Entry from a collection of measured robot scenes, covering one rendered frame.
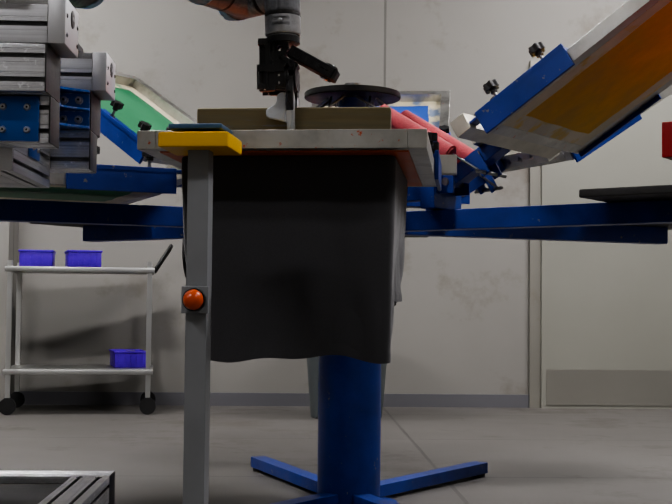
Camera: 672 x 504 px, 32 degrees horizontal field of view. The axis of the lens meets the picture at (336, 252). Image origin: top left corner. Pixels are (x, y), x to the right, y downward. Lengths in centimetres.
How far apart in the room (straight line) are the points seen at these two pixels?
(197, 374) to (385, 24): 552
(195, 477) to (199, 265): 39
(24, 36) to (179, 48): 523
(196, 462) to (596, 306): 550
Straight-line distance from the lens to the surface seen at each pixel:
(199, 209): 217
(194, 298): 213
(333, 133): 234
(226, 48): 748
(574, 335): 746
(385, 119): 244
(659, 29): 325
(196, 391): 217
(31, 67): 228
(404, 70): 747
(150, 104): 474
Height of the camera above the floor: 65
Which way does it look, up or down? 2 degrees up
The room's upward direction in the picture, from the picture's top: 1 degrees clockwise
